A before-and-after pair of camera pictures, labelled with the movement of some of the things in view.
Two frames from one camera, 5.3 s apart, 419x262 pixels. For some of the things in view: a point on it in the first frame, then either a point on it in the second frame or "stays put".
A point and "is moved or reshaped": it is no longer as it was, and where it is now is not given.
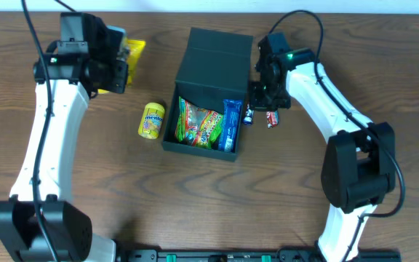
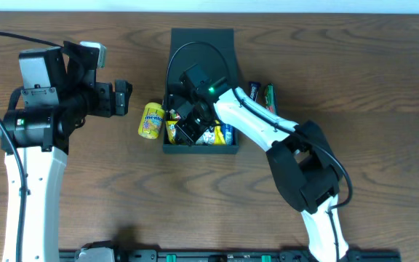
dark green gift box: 208,107 is moved or reshaped
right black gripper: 268,100 to 185,127
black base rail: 247,255 stays put
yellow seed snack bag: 136,46 to 213,136
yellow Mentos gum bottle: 151,120 stays put
